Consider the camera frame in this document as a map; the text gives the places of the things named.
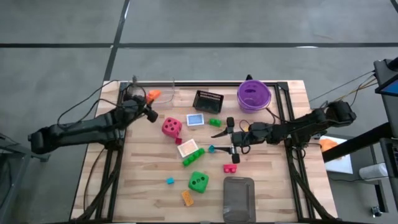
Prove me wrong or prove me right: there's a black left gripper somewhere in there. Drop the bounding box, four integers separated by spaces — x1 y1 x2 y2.
123 91 159 124

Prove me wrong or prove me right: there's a grey metal cart frame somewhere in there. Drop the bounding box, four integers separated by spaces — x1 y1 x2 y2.
0 133 50 224

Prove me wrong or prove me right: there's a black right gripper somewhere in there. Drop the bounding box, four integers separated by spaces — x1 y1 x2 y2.
210 116 274 165

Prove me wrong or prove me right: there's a pink foam die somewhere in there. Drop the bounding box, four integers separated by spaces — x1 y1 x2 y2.
161 116 183 139

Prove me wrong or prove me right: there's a black equipment stand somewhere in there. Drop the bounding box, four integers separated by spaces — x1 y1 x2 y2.
373 57 398 138

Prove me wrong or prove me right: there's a white paper sheet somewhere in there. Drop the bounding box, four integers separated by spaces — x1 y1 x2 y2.
318 135 354 175

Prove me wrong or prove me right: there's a blue card box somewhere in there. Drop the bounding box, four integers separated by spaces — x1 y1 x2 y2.
186 113 205 127

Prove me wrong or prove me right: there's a black aluminium table frame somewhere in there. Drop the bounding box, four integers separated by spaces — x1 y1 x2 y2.
73 80 340 224

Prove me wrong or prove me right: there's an orange object on sheet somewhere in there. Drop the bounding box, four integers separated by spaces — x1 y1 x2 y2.
319 138 339 153

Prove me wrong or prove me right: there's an orange toy block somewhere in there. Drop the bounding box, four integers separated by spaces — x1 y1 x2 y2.
146 89 162 105

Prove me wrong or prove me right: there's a clear plastic bin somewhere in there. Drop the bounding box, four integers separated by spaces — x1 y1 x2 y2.
126 77 175 110

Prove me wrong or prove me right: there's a black diagonal beam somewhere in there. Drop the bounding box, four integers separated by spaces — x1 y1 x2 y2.
322 123 398 162

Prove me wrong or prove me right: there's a green foam die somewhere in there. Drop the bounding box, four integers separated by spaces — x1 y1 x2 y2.
188 171 210 194

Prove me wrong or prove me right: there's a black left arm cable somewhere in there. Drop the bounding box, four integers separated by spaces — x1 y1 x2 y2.
57 79 125 125

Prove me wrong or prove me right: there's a purple plastic bucket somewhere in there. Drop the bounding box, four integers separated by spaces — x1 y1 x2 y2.
236 80 272 114

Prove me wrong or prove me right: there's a thin wire bundle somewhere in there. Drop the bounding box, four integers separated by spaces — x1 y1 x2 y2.
309 70 379 108

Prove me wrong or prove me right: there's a grey translucent plastic bin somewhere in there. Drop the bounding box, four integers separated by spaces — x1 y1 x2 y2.
223 176 257 223

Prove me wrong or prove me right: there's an orange card box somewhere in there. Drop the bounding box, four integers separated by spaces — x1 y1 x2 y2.
177 138 200 159

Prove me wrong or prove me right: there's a long green toy block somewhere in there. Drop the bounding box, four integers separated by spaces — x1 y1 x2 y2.
182 147 206 167

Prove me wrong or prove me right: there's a yellow-orange toy block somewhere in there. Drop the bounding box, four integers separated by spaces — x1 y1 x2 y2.
181 190 195 207

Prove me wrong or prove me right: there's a white paper roll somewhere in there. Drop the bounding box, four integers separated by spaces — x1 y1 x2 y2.
359 162 389 182

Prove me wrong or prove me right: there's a blue lit screen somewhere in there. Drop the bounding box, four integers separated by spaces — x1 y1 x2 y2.
374 77 398 97

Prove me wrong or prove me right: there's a black slotted plastic basket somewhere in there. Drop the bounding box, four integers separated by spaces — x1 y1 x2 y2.
192 90 224 114

